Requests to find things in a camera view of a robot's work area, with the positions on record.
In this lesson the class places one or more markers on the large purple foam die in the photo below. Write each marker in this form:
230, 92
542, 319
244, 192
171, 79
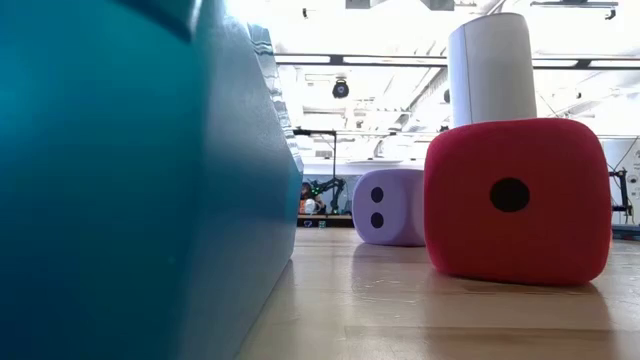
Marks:
390, 207

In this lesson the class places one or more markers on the blue plastic bin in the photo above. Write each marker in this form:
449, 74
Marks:
125, 200

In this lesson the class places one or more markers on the large red foam die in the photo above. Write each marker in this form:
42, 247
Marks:
520, 225

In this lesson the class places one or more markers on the black background robot arm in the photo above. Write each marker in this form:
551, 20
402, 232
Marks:
332, 187

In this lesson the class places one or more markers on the black background stand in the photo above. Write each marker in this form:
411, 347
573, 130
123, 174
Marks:
334, 165

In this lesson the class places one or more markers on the person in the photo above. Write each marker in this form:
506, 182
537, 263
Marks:
307, 200

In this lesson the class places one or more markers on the white shade lamp wooden base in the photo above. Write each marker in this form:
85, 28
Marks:
492, 70

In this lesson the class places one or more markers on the black overhead camera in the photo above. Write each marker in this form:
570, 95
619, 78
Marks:
340, 89

